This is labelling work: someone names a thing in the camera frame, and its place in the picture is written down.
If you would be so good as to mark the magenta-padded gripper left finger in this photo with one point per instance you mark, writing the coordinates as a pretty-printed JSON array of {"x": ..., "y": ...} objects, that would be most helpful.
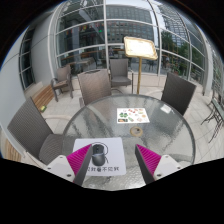
[{"x": 80, "y": 159}]

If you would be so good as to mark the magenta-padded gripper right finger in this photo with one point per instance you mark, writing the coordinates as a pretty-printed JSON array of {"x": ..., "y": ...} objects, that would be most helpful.
[{"x": 149, "y": 159}]

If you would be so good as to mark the black computer mouse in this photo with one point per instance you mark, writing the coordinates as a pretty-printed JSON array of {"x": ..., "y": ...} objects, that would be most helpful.
[{"x": 99, "y": 156}]

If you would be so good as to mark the white printed mouse pad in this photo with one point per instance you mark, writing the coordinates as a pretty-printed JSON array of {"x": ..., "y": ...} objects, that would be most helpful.
[{"x": 115, "y": 150}]

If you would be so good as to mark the food picture menu card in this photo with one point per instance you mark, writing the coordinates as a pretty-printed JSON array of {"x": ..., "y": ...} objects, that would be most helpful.
[{"x": 132, "y": 115}]

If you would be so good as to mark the dark wicker chair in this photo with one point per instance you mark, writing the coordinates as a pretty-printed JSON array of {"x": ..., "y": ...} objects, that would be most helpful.
[
  {"x": 94, "y": 86},
  {"x": 119, "y": 71},
  {"x": 63, "y": 78},
  {"x": 178, "y": 91},
  {"x": 30, "y": 128}
]

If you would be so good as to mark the black metal chair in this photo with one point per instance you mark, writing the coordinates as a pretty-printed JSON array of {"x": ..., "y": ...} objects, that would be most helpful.
[{"x": 215, "y": 116}]

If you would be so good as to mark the gold menu display stand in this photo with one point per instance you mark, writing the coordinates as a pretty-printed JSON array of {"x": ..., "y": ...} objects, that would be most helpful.
[{"x": 140, "y": 48}]

